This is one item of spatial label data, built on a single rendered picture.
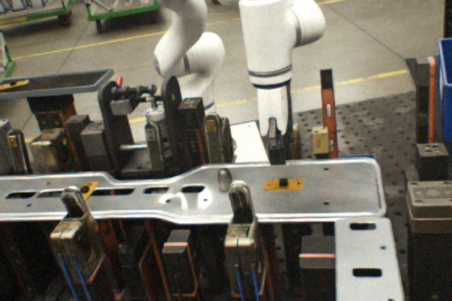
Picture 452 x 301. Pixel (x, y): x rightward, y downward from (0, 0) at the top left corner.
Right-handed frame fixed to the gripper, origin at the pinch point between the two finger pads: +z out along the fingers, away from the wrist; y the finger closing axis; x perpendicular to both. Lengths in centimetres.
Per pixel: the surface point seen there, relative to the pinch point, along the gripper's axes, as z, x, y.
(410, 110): 40, 38, -96
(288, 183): 8.5, 1.0, 0.0
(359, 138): 39, 18, -76
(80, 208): 3.2, -39.2, 15.1
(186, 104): -2.7, -24.9, -20.3
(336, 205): 8.7, 11.0, 8.0
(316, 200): 8.7, 7.1, 6.2
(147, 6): 88, -240, -579
